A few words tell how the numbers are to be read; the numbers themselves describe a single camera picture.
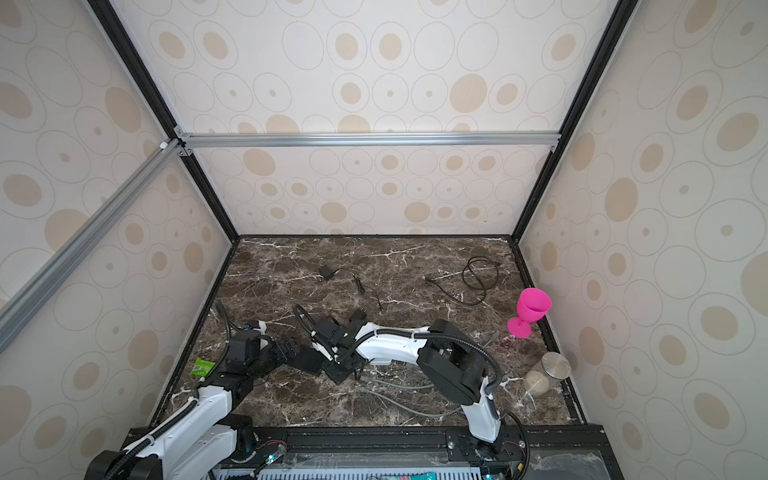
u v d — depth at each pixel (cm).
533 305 82
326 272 108
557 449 73
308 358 85
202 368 84
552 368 73
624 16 68
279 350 77
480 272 110
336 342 66
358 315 97
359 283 106
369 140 92
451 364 48
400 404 80
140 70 76
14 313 51
